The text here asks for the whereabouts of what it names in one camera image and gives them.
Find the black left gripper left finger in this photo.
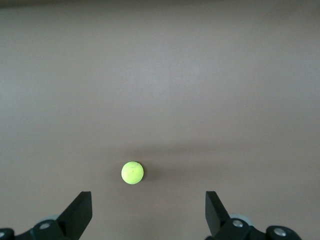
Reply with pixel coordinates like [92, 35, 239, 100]
[0, 191, 93, 240]

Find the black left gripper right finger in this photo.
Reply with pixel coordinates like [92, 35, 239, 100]
[205, 191, 301, 240]

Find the yellow-green tennis ball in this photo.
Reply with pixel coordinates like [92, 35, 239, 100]
[120, 161, 145, 186]

